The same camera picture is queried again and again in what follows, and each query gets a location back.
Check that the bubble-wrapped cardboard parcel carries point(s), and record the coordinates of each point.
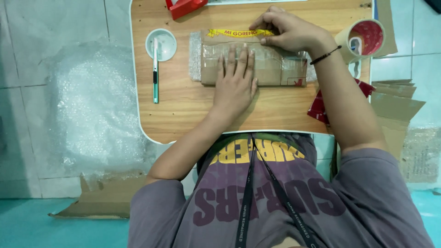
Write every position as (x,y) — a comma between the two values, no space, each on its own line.
(279,67)

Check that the dark object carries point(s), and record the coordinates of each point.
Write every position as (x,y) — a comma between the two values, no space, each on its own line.
(434,5)

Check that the clear packing tape roll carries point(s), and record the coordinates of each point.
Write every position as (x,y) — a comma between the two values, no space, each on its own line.
(344,38)

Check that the wooden lap table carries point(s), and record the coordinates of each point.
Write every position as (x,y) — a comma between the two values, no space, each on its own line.
(193,110)

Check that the person's right hand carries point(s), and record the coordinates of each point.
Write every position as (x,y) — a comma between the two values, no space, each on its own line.
(299,34)

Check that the red patterned plastic packet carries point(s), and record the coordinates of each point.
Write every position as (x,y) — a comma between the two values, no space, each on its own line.
(317,106)

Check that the teal white utility knife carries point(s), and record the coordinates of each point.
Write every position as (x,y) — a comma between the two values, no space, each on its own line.
(155,79)

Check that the white flat object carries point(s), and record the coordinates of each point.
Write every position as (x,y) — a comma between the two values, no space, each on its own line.
(255,1)

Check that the small bubble wrap piece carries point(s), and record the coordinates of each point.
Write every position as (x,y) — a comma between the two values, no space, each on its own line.
(422,155)

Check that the brown cardboard sheet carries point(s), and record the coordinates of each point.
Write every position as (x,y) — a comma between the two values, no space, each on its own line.
(387,13)

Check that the person's left hand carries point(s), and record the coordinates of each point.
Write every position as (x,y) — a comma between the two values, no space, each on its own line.
(232,91)

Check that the flat torn cardboard piece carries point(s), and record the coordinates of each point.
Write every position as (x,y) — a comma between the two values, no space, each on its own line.
(110,203)

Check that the grey printed t-shirt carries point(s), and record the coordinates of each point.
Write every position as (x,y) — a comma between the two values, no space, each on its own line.
(220,206)

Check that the large bubble wrap sheet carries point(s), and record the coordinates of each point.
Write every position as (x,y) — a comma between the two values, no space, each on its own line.
(93,113)

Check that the red tape dispenser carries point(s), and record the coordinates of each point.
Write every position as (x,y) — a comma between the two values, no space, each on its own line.
(184,7)

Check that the heap of cardboard scraps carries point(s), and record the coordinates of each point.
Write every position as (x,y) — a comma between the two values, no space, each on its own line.
(392,103)

